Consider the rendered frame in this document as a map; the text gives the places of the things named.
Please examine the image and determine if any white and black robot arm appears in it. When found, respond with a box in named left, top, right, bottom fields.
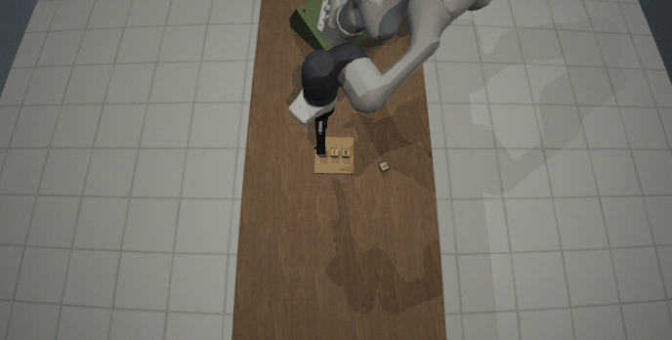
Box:
left=288, top=0, right=491, bottom=125

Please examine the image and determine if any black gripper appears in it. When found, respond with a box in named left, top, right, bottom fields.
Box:
left=315, top=107, right=335, bottom=156

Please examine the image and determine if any tan square mat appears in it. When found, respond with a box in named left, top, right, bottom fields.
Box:
left=315, top=137, right=354, bottom=174

